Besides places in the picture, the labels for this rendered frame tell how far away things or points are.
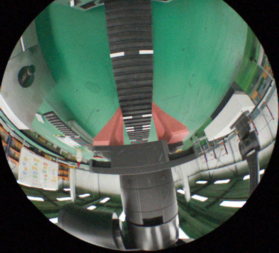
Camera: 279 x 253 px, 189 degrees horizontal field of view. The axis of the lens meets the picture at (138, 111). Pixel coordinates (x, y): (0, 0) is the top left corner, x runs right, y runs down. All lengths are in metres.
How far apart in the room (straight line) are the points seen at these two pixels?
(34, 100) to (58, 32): 0.10
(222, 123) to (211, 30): 0.36
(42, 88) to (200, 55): 0.26
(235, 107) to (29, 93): 0.52
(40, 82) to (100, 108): 0.13
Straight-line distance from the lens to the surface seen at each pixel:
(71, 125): 0.25
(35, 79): 0.16
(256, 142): 0.44
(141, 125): 0.17
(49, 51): 0.17
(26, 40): 0.18
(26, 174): 3.08
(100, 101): 0.17
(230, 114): 0.41
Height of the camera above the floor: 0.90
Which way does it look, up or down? 39 degrees down
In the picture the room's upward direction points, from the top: 172 degrees clockwise
